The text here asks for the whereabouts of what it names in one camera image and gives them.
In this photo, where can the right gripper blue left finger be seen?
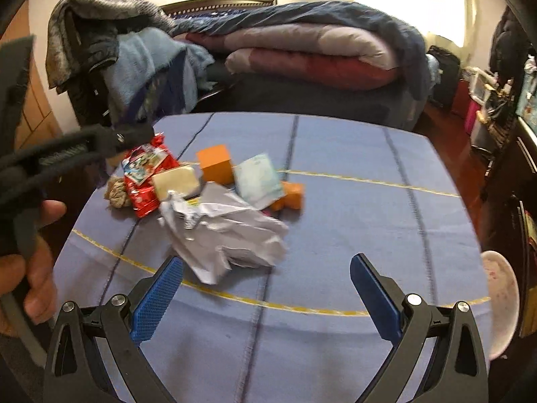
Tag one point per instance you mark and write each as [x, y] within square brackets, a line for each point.
[150, 298]

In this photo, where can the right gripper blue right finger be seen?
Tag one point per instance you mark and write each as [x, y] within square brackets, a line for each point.
[381, 297]

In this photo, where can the brown paper ball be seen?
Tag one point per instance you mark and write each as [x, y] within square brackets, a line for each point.
[116, 193]

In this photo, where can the white plastic bag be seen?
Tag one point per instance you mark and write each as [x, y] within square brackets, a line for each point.
[220, 232]

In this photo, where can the red snack bag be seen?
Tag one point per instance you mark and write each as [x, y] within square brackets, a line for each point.
[139, 165]

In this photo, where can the orange toy bear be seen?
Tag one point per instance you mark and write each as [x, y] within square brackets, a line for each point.
[293, 197]

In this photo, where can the beige cardboard box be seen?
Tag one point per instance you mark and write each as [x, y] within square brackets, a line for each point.
[181, 180]

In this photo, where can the white pink trash bin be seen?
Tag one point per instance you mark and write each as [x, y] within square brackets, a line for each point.
[505, 301]

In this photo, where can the person's left hand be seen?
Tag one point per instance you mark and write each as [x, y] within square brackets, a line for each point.
[40, 301]

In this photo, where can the blue striped table cloth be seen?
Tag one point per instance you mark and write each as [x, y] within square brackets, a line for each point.
[267, 311]

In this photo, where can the dark jacket on chair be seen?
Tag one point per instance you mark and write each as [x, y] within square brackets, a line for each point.
[94, 48]

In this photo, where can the dark wooden dresser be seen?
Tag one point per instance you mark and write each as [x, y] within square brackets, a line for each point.
[508, 216]

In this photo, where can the grey knitted blanket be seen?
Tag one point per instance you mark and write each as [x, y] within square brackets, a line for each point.
[126, 15]

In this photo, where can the light blue tissue pack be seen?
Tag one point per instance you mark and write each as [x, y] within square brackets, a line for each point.
[257, 182]

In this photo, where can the orange block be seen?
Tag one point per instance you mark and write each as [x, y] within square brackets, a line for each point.
[215, 165]

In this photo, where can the black suitcase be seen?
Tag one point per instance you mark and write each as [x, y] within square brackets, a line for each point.
[449, 70]

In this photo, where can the bed with dark headboard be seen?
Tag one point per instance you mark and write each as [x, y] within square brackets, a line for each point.
[391, 105]

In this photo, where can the blue floral duvet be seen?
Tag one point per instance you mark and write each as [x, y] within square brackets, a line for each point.
[405, 40]

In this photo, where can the pink red folded quilt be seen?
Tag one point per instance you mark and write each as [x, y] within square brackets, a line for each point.
[347, 58]

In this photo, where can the black hanging coat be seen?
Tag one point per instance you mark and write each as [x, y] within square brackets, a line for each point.
[509, 48]

